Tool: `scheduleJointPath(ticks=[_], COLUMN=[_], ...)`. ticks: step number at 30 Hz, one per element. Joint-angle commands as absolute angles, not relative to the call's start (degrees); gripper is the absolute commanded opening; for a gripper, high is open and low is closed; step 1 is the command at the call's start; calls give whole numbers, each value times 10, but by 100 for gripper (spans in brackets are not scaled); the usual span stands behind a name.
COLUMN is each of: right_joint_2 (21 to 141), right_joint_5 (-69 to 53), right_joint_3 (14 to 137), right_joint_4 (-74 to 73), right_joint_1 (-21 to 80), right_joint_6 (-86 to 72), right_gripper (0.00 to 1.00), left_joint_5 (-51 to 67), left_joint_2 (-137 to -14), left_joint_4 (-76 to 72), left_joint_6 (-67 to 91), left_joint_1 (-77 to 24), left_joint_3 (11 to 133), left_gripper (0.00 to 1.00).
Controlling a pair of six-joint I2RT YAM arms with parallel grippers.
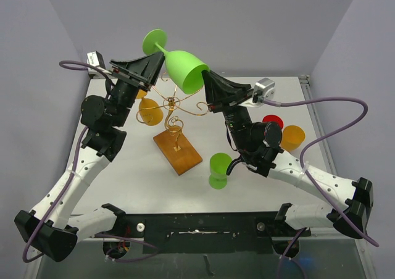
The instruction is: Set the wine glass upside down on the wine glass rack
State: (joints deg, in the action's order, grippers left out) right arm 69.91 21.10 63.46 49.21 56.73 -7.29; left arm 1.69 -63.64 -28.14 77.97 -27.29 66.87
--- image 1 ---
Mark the red plastic wine glass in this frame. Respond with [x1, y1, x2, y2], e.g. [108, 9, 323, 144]
[262, 114, 284, 129]

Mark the green plastic wine glass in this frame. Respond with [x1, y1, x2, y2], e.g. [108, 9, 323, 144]
[142, 29, 209, 94]
[209, 152, 232, 189]

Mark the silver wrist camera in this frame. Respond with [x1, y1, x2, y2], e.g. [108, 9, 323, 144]
[86, 51, 106, 78]
[245, 78, 275, 107]

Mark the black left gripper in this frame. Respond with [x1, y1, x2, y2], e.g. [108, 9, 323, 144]
[109, 51, 165, 127]

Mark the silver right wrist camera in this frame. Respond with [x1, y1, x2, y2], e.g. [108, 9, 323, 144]
[245, 78, 275, 107]

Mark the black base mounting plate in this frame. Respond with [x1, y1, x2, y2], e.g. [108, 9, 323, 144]
[108, 212, 297, 254]

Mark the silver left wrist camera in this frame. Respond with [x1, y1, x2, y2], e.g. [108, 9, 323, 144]
[86, 51, 106, 78]

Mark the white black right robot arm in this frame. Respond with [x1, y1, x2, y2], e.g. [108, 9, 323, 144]
[202, 70, 377, 245]

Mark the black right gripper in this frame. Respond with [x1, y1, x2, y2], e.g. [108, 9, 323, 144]
[202, 69, 255, 151]

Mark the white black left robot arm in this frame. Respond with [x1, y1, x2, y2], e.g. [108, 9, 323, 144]
[14, 52, 165, 263]

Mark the orange plastic wine glass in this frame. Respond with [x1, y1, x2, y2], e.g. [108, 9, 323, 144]
[281, 125, 306, 152]
[136, 90, 164, 126]

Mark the aluminium frame rail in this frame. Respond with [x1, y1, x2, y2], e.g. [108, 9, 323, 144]
[298, 74, 370, 239]

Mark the gold wire wine glass rack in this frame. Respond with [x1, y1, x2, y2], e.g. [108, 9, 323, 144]
[152, 86, 209, 176]

